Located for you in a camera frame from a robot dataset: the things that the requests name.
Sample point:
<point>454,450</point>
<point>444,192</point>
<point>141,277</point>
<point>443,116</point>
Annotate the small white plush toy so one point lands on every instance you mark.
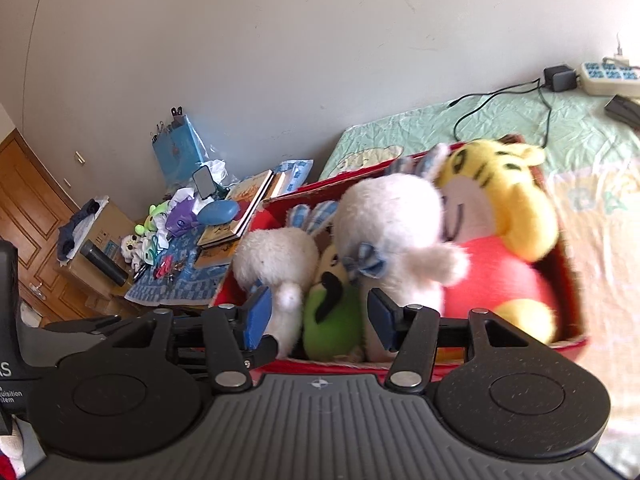
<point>132,249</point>

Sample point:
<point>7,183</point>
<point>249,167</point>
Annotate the white wall switch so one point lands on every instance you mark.
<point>80,157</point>
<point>67,182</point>

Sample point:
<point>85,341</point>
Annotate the yellow tiger plush toy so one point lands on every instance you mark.
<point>500,260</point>

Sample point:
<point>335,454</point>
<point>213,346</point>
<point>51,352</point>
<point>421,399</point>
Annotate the dark blue cloth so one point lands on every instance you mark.
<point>75,225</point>

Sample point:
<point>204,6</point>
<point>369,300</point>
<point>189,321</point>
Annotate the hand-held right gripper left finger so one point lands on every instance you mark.
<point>259,317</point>

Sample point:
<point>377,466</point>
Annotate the blue printed packet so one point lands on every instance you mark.
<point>295,171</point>

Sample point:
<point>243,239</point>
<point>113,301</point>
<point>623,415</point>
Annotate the blue patterned tablecloth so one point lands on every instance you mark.
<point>185,285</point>

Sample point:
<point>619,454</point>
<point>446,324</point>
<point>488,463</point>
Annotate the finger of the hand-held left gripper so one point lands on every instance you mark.
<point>264,352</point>

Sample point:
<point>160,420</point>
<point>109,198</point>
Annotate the pale green bed sheet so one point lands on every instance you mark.
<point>500,115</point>

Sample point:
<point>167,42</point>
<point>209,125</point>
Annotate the black thermos bottle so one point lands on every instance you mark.
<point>105,262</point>

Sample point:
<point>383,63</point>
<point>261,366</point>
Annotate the black power adapter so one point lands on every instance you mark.
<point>560,79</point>

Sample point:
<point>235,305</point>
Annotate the white charger plug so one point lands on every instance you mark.
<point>620,60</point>

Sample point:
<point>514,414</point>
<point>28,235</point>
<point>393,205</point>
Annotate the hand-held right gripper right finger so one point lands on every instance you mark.
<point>382,317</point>

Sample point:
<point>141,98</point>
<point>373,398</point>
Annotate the purple toy figure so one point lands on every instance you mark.
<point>180,217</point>

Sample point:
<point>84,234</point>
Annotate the green frog toy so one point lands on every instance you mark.
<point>156,217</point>

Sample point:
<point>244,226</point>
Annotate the blue glasses case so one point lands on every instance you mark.
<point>217,212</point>

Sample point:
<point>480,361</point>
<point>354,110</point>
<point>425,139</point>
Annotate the brown cardboard box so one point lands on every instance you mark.
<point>117,225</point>

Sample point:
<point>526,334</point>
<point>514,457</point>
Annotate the black smartphone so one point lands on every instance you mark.
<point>625,109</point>

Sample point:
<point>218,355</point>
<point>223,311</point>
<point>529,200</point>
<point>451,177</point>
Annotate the brown cover book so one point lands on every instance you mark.
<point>215,256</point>

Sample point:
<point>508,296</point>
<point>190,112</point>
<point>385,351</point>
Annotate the red cardboard box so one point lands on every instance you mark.
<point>570,347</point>

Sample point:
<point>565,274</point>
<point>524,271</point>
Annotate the blue folder with clips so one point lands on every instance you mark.
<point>180,150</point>

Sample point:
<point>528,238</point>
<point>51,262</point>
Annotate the white plush rabbit blue bow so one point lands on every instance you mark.
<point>395,220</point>

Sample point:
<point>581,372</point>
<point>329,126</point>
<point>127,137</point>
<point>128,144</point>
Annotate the white power strip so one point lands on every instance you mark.
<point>605,79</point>

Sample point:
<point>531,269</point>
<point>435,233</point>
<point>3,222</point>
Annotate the red white clothing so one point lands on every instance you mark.
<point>15,452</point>

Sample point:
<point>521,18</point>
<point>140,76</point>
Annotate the stack of books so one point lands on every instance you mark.
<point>245,190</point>

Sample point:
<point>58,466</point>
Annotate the white crumpled plastic bag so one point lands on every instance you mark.
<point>216,170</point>

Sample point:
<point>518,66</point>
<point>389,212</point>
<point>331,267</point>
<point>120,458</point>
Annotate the black phone on stand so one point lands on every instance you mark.
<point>203,181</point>

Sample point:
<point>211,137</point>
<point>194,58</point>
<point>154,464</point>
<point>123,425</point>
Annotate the green plush toy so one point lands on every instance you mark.
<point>330,335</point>

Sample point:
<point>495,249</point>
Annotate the wooden door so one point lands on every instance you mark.
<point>30,200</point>

